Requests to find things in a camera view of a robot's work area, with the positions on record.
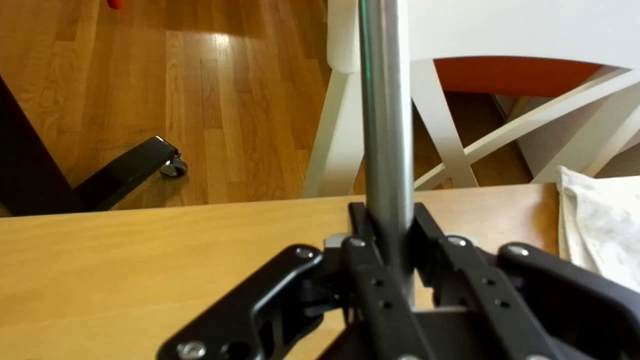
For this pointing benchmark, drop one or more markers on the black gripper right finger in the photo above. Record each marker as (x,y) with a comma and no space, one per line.
(533,293)

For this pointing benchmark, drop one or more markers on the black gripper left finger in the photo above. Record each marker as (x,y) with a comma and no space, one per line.
(267,301)

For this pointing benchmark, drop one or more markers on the grey metal rod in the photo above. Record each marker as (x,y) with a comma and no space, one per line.
(387,132)

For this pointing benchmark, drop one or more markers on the black wheeled stand base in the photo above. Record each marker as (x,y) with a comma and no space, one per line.
(121,174)

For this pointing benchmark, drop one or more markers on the white wooden cross-back chair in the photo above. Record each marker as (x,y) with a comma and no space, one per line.
(520,27)

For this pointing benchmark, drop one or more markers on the small red cylinder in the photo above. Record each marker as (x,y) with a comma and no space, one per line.
(114,2)

